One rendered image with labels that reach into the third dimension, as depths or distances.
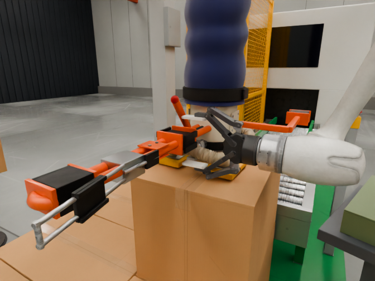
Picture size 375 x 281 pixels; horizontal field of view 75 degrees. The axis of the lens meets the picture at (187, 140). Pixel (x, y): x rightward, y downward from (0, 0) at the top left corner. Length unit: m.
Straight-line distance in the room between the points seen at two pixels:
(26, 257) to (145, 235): 0.56
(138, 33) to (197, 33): 12.14
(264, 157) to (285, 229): 0.89
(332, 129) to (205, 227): 0.43
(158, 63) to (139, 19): 10.67
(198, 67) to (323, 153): 0.45
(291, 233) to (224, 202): 0.81
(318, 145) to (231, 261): 0.40
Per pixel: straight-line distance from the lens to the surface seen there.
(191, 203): 0.72
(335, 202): 1.96
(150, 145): 0.60
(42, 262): 1.21
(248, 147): 0.60
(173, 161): 0.84
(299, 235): 1.44
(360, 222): 0.98
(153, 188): 0.77
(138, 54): 12.87
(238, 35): 0.82
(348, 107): 0.74
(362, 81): 0.72
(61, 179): 0.45
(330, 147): 0.58
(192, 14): 0.84
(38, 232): 0.36
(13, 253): 1.32
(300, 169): 0.57
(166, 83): 2.27
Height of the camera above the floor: 1.27
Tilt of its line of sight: 16 degrees down
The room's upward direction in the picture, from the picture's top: straight up
